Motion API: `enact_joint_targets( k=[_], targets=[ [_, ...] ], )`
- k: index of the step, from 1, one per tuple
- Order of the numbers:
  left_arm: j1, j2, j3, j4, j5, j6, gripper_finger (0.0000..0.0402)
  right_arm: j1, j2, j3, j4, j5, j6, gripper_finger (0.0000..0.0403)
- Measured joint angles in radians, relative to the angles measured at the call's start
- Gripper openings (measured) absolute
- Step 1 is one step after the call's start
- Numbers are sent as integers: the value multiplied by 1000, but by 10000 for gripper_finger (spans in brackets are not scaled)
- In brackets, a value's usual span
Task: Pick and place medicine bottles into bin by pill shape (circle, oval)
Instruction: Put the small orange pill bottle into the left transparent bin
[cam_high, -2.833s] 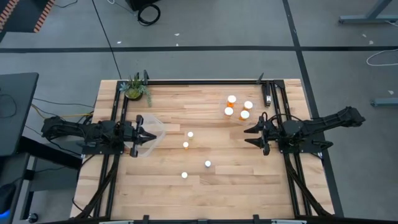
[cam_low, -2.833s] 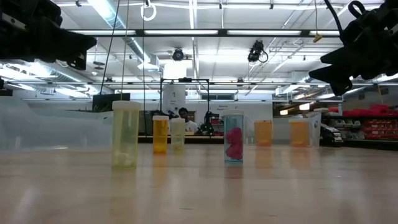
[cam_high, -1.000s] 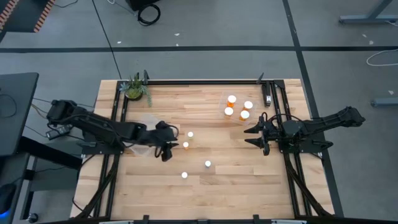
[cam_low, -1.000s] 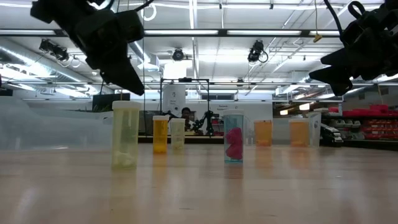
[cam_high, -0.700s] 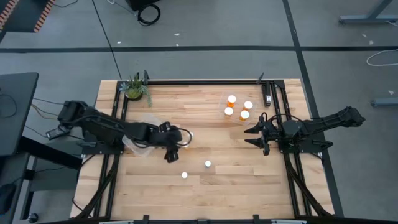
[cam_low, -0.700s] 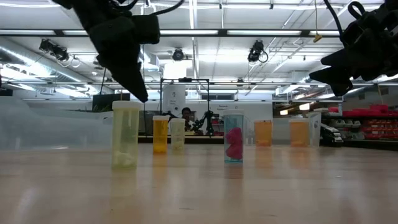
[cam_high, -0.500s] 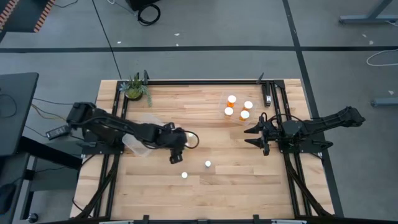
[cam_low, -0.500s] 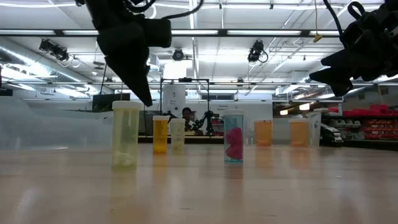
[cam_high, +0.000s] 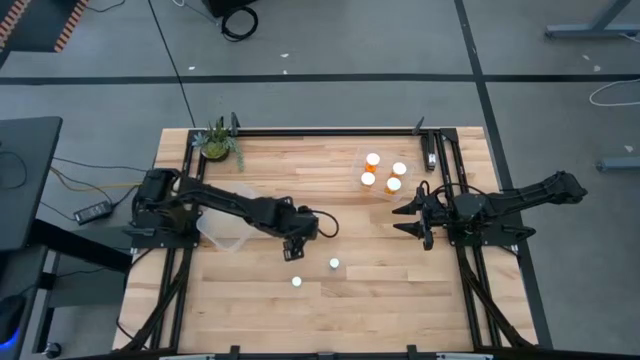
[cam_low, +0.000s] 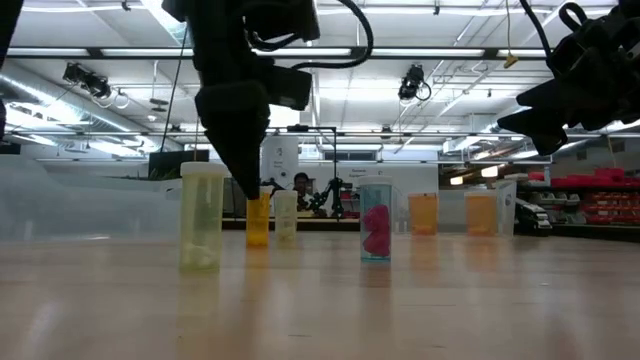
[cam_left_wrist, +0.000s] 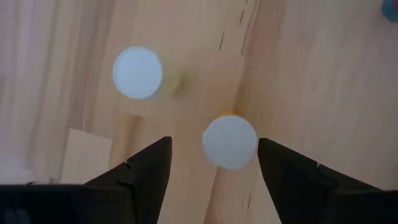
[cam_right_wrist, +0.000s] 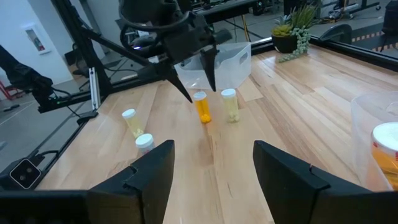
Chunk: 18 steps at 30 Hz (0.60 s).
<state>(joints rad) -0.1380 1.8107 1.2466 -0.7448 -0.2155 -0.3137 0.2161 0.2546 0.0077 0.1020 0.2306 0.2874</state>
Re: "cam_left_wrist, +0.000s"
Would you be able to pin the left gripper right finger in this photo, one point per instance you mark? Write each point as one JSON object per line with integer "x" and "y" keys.
{"x": 289, "y": 186}

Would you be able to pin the small yellow pill bottle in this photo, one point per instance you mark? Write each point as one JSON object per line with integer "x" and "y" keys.
{"x": 137, "y": 73}

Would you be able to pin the small white ball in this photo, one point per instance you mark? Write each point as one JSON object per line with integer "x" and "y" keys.
{"x": 230, "y": 141}

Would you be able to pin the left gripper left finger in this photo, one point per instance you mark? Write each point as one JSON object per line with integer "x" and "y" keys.
{"x": 152, "y": 174}

